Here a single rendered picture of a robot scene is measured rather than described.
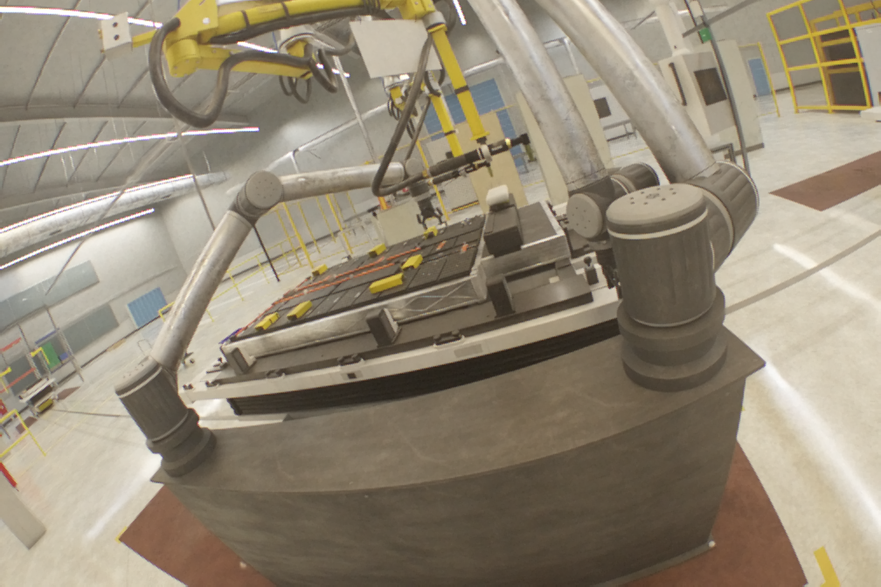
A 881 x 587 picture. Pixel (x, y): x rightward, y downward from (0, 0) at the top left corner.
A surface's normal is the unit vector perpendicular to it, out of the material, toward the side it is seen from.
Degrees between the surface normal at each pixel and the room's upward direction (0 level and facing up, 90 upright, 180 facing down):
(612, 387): 0
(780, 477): 0
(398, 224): 90
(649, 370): 23
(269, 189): 90
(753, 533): 0
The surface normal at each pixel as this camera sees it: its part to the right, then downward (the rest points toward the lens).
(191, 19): 0.62, -0.04
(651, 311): -0.72, 0.43
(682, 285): -0.29, 0.35
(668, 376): -0.57, -0.66
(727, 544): -0.36, -0.90
